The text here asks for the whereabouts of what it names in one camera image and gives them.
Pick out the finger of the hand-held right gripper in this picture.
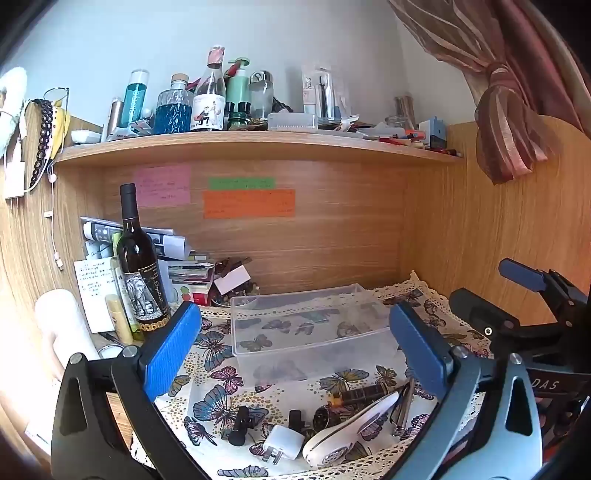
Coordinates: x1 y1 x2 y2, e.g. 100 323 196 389
449 288 522 344
499 258 573 301

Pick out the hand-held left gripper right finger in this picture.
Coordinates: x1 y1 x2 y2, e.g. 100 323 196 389
389 302 543 480

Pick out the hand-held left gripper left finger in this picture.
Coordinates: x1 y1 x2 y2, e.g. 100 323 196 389
52 301 214 480

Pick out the butterfly print tablecloth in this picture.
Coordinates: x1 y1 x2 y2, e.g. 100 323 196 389
131 270 495 478

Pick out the yellow tube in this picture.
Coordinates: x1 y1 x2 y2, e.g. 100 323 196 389
105 294 134 344

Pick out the silver nail clipper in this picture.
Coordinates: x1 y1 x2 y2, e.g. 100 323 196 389
392 378 416 437

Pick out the brown cosmetic tube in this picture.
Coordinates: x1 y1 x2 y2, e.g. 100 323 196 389
329 383 393 407

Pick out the stack of small books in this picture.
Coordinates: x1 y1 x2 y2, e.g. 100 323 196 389
168 261 215 305

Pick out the dark wine bottle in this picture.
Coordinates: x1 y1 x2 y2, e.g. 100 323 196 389
116 183 172 332

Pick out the pile of dark beads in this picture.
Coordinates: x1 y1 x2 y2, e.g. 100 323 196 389
210 258 262 308

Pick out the white card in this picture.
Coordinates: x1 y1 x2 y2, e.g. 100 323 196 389
213 266 251 296

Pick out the handwritten white note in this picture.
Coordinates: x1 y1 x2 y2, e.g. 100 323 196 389
74 258 119 333

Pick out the black clip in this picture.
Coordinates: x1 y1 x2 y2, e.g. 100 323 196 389
228 406 251 446

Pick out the clear plastic container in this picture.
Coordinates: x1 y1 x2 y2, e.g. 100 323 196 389
230 283 407 387

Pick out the stack of magazines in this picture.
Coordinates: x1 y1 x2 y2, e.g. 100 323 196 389
79 216 195 264

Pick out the white paper roll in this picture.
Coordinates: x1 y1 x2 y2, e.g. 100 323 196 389
36 289 100 370

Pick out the white lint remover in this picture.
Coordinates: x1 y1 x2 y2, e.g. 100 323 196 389
302 391 400 467

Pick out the white charger plug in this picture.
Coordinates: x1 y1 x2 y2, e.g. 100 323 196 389
262 425 305 464

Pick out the blue grey pencil sharpener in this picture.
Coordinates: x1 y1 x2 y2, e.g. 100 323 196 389
419 116 448 149

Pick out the pink sticky note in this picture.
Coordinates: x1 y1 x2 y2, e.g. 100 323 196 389
135 164 191 207

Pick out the orange sticky note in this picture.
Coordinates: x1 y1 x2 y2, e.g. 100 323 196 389
203 189 296 219

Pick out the green sticky note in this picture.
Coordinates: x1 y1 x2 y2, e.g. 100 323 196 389
209 177 276 190

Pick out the brown striped curtain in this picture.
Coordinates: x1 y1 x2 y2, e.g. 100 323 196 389
388 0 591 185

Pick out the pile of small stationery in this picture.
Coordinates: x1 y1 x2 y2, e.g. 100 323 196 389
318 115 462 155

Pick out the glass jar with sticks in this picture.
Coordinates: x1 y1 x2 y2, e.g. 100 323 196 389
394 95 416 130

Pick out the wooden shelf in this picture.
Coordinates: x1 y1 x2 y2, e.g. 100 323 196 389
53 130 465 169

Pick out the white power adapter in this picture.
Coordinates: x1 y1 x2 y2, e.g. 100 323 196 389
4 161 26 200

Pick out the glass bottle blue liquid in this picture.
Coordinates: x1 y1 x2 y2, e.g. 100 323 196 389
153 74 194 136

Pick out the silver spray can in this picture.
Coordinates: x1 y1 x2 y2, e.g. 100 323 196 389
107 97 125 139

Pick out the yellow plush banana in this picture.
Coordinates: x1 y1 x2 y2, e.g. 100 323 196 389
51 104 71 158

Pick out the teal bottle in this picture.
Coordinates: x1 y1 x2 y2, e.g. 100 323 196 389
121 69 151 134

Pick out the clear bottle illustrated label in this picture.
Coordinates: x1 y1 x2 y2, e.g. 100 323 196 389
190 45 227 132

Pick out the clear comb box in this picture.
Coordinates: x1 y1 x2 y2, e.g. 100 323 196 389
268 112 319 131

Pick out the green pump bottle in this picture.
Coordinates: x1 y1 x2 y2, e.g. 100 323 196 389
225 56 252 116

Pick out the clear glass jar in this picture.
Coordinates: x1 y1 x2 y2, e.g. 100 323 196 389
249 70 275 121

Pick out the clear blister package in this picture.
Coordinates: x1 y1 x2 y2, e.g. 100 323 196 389
302 65 335 118

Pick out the white fluffy cloth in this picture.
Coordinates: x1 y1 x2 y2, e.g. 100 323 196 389
0 67 28 158

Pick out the white cable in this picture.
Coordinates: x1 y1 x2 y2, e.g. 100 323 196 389
44 166 65 271

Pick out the black beaded strap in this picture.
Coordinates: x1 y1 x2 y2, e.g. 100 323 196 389
28 99 54 190

